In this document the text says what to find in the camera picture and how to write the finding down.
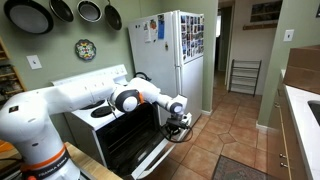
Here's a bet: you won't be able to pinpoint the white wall light switch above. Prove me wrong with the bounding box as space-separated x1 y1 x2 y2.
283 29 296 43

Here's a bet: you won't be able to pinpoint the patterned floor rug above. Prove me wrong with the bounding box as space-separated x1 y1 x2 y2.
212 154 278 180

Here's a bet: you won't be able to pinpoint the colourful decorative wall plate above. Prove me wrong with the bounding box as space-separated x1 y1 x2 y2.
74 38 98 62

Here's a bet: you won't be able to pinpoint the photo collage on refrigerator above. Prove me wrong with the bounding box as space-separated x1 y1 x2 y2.
180 13 206 63

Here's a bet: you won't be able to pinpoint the large black coil burner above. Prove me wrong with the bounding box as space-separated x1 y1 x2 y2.
79 99 106 111

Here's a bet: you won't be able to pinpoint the white printed flyer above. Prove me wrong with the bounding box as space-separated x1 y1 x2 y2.
143 21 152 44

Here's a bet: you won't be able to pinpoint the wooden cutting board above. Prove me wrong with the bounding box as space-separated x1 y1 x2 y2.
283 44 320 95

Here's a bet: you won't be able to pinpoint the small black frying pan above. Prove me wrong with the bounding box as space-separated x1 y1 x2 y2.
104 0 124 32

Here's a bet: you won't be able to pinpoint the small black coil burner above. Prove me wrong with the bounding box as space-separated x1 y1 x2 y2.
90 105 115 119

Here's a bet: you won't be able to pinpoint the large black frying pan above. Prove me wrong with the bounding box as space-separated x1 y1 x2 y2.
3 0 55 35

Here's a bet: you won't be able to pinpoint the blue flyer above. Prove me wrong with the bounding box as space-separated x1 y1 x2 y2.
157 14 166 41

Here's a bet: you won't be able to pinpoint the white wall outlet plate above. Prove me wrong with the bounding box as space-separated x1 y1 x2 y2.
26 54 43 71

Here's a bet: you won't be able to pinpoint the paper with orange picture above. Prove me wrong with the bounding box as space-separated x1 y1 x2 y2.
149 18 159 43

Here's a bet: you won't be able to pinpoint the white electric stove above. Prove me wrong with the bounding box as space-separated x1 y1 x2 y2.
51 64 162 174

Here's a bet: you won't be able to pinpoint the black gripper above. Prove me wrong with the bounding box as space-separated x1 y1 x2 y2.
166 117 191 136

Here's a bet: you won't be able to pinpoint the wooden wall shelf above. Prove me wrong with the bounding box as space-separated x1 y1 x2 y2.
0 36 28 105

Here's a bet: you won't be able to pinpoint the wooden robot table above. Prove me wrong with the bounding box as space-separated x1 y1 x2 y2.
0 141 123 180

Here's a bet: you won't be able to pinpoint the black metal shoe rack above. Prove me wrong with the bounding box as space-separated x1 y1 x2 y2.
228 59 263 98

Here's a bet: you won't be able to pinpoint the light wooden kitchen cabinets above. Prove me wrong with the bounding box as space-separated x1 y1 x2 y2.
267 73 312 180

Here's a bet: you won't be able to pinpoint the framed hallway picture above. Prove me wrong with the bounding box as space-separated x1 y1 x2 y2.
250 0 284 24

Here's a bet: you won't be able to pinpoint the frying pan with steel rim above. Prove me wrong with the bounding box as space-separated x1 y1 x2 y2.
76 0 104 24

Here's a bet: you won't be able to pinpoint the oven door with glass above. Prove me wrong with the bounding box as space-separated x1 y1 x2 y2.
109 112 194 180

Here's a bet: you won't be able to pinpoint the kitchen sink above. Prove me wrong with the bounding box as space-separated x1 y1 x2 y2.
307 100 320 127

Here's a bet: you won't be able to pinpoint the white refrigerator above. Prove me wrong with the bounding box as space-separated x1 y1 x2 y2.
128 9 206 128

